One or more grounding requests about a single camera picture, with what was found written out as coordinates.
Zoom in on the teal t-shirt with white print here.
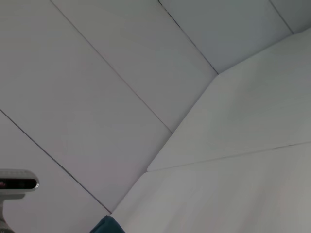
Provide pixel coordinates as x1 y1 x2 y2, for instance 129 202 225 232
88 215 127 233

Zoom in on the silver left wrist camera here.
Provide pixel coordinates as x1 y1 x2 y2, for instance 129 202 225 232
0 168 40 233

